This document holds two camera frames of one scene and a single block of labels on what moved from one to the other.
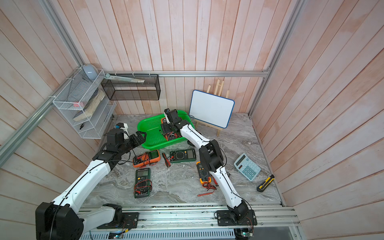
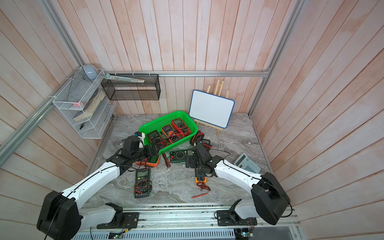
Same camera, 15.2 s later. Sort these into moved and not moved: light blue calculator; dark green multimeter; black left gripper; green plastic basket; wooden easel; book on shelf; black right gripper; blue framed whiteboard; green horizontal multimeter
Moved: black left gripper; black right gripper; green plastic basket
Not moved: dark green multimeter; book on shelf; green horizontal multimeter; blue framed whiteboard; light blue calculator; wooden easel
